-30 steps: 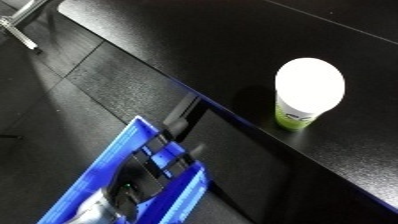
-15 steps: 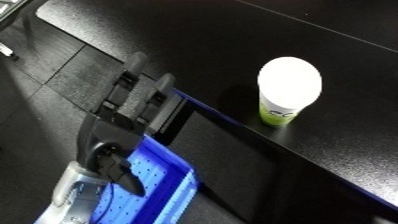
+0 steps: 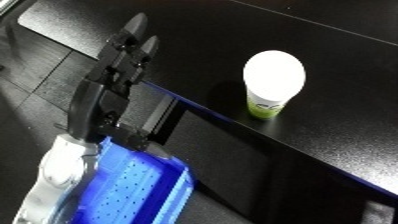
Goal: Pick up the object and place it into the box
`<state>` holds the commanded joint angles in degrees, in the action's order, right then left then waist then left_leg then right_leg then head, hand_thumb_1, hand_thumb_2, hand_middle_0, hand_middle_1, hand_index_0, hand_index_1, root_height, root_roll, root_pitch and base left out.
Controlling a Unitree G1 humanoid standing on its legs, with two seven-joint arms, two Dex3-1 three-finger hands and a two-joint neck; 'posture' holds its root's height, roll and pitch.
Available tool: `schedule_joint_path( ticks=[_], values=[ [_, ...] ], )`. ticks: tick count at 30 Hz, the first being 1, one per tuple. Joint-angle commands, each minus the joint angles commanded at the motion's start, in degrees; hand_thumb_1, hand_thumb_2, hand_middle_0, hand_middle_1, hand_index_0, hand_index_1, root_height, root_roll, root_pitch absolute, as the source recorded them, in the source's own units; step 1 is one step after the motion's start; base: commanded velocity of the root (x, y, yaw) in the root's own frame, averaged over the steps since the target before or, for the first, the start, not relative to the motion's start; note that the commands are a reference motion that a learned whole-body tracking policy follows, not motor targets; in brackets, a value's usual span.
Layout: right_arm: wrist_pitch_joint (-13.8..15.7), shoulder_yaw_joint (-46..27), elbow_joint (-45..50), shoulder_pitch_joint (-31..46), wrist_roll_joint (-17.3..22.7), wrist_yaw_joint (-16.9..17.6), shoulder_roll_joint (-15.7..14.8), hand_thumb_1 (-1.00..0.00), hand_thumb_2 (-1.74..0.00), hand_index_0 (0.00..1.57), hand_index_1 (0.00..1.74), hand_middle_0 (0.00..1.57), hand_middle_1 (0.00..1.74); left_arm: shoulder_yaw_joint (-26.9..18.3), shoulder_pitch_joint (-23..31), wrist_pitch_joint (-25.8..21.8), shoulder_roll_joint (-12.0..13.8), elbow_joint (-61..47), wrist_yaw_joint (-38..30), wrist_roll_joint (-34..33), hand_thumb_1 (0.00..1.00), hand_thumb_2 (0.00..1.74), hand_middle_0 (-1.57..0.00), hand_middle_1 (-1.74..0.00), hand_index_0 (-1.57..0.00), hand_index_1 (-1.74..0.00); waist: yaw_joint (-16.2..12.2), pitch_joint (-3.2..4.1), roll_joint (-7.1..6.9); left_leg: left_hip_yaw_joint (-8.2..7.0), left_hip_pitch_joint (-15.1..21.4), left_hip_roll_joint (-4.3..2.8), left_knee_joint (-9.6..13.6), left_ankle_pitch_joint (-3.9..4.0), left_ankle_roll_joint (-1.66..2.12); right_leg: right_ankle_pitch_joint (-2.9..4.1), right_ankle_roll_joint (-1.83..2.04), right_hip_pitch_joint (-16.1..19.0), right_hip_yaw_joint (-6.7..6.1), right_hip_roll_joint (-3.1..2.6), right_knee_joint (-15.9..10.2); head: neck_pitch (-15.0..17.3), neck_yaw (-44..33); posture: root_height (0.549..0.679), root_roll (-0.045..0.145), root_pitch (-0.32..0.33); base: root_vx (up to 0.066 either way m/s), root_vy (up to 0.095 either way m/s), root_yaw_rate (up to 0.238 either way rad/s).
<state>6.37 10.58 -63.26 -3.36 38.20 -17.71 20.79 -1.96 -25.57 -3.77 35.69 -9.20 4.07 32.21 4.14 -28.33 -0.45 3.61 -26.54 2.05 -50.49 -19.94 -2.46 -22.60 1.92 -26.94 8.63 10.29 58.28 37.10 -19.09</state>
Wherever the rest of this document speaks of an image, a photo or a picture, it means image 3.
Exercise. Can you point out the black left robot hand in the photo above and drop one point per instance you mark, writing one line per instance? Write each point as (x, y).
(100, 100)

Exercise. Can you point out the white paper cup green band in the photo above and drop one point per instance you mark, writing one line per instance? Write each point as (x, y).
(273, 76)

